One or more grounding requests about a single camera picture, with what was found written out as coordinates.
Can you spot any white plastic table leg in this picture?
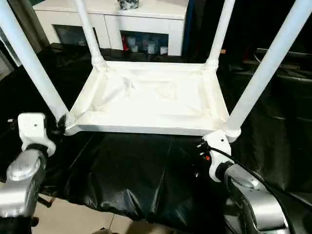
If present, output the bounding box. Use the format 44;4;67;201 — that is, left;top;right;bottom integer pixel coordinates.
223;0;308;137
206;0;236;70
74;0;106;70
0;0;73;129

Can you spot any white upturned plastic table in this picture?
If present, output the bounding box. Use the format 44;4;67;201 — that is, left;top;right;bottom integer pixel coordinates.
63;59;242;143

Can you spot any black glossy mat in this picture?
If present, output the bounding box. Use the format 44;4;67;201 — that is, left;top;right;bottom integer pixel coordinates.
0;42;312;234

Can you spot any grey curtain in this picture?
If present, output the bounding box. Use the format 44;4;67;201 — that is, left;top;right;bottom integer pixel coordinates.
13;0;51;58

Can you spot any black speaker box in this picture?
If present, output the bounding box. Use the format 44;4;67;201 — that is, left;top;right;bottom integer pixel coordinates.
186;0;259;65

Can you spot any white glass-door cabinet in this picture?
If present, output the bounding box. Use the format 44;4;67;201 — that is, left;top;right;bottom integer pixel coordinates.
33;0;188;57

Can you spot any black glossy tv stand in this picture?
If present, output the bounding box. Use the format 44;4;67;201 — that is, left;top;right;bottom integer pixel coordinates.
254;47;312;71

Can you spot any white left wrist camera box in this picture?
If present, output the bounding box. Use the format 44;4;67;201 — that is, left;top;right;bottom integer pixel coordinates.
17;112;56;156

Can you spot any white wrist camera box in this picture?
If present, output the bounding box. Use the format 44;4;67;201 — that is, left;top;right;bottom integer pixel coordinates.
17;112;56;156
202;129;232;182

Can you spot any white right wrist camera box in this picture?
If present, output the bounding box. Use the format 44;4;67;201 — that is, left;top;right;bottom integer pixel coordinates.
202;129;232;182

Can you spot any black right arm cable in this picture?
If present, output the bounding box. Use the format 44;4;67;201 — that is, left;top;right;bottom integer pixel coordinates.
206;146;297;234

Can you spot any black folding table frame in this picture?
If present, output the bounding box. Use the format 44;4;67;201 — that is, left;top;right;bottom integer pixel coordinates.
31;194;54;226

